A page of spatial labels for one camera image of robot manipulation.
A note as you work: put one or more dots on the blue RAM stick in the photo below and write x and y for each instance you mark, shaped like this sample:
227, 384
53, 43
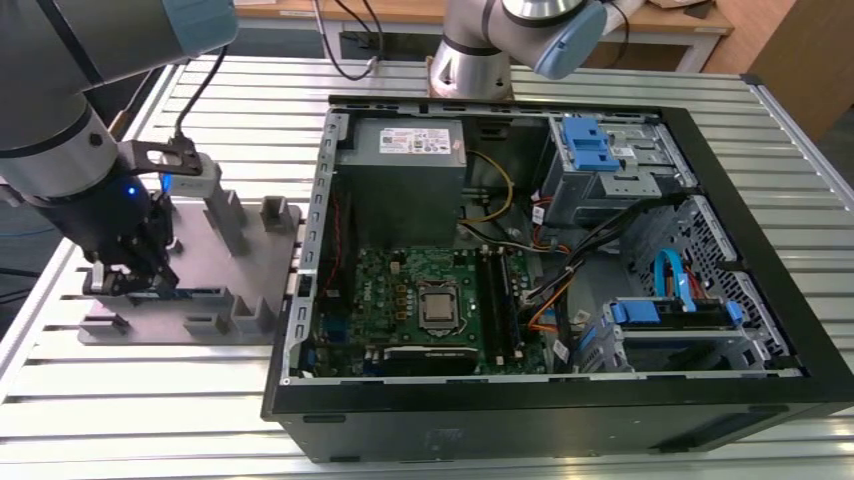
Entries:
194, 292

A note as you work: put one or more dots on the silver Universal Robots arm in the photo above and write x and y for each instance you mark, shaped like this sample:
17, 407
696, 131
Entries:
47, 150

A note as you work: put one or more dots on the grey parts rack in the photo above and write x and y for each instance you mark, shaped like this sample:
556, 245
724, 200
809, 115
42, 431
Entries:
201, 270

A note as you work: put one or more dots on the grey power supply unit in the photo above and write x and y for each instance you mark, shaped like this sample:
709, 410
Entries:
401, 200

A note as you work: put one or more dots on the green motherboard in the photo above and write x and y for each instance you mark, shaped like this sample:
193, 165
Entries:
394, 280

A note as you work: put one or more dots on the metal CPU socket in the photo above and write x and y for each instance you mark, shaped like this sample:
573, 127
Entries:
441, 287

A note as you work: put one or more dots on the silver CPU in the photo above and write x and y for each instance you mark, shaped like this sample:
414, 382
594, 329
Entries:
441, 307

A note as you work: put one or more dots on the black graphics card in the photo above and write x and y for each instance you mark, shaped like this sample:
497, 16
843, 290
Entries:
428, 357

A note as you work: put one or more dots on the black open PC case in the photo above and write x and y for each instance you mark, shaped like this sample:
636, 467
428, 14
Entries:
468, 405

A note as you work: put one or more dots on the blue disk carrier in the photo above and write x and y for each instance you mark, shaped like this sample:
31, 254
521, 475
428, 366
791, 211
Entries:
637, 312
588, 150

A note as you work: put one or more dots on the grey metal drive cage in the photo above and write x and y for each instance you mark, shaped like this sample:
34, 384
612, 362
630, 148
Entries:
621, 195

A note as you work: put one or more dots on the grey metal disk bay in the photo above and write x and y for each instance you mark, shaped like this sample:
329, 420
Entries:
688, 336

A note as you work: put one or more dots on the brown wooden cabinet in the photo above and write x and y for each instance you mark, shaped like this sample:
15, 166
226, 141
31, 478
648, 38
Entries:
801, 50

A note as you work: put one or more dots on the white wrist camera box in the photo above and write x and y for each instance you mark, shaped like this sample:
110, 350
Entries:
197, 182

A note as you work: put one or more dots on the wooden desk white frame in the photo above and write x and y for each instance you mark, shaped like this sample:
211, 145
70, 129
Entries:
668, 20

